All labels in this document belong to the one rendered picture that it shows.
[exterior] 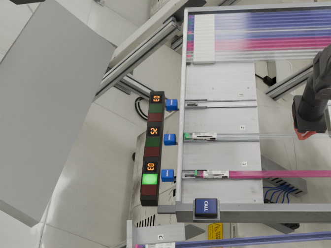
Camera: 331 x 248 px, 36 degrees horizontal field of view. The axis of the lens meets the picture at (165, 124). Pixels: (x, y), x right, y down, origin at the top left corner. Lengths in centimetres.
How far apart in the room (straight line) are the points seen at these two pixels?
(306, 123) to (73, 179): 103
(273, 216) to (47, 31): 73
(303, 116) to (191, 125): 29
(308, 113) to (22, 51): 69
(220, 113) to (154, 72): 124
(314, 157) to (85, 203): 88
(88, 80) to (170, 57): 138
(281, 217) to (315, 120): 23
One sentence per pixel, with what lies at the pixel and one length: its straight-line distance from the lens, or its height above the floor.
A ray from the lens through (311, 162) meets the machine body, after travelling 196.
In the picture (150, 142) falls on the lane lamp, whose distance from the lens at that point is 130.
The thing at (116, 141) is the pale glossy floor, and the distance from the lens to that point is 215.
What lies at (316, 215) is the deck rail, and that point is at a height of 93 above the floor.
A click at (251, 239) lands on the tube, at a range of 103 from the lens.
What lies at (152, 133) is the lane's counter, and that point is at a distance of 132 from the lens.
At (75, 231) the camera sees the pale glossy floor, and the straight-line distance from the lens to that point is 188.
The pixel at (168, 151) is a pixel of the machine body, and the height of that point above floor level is 28.
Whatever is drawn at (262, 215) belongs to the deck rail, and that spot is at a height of 85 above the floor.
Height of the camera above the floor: 152
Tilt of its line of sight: 39 degrees down
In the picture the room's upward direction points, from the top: 56 degrees clockwise
